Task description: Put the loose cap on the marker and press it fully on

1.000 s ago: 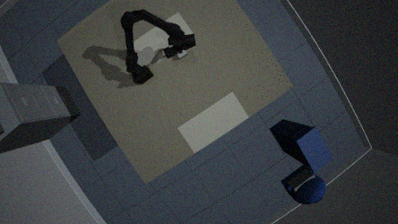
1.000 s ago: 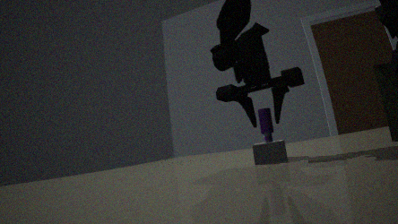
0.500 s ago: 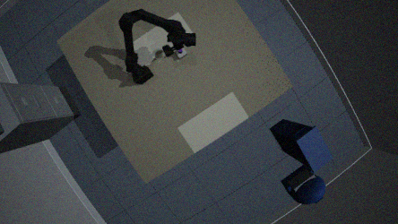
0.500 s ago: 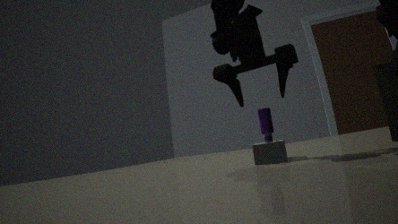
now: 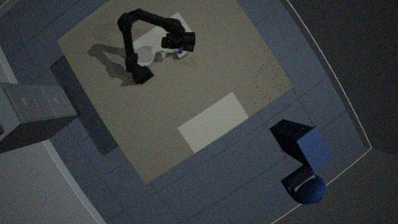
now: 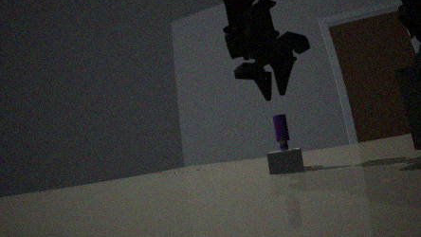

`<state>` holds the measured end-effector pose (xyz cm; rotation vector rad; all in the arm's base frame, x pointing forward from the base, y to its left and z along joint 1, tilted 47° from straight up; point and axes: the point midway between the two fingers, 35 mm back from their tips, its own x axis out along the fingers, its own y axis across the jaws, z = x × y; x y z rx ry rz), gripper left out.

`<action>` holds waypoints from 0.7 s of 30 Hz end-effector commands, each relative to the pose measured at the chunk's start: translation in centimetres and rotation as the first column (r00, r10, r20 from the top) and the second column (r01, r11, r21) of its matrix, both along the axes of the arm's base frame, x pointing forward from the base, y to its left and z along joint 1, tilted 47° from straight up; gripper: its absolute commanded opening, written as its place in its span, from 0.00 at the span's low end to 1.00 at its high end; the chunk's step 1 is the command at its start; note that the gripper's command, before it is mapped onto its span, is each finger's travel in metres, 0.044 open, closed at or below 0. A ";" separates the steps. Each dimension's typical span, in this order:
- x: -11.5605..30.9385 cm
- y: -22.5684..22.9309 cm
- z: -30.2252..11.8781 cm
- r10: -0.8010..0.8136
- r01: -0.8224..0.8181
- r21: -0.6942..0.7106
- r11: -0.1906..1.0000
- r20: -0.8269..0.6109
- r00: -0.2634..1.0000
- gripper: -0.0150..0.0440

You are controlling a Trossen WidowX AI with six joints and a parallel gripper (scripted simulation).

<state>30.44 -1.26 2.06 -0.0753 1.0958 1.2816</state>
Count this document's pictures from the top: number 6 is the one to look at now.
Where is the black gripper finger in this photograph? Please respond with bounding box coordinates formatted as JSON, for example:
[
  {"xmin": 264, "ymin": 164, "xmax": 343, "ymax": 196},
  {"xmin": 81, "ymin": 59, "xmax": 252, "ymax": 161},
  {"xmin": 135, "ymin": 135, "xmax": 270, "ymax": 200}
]
[
  {"xmin": 267, "ymin": 54, "xmax": 297, "ymax": 95},
  {"xmin": 245, "ymin": 70, "xmax": 272, "ymax": 100}
]

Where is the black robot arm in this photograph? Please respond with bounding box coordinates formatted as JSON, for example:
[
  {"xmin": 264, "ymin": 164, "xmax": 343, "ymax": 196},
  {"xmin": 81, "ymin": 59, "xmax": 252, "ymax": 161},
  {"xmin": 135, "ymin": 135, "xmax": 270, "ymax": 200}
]
[{"xmin": 222, "ymin": 0, "xmax": 421, "ymax": 82}]

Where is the purple cylinder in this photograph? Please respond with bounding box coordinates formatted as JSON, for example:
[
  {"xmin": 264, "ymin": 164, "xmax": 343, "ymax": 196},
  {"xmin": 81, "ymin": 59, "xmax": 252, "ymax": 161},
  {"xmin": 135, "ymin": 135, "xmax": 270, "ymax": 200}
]
[{"xmin": 273, "ymin": 115, "xmax": 289, "ymax": 142}]

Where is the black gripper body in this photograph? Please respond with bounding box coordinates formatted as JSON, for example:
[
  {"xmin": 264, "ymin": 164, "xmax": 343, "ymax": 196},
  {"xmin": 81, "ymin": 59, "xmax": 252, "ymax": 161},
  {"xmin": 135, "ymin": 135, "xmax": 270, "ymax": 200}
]
[{"xmin": 234, "ymin": 24, "xmax": 310, "ymax": 80}]

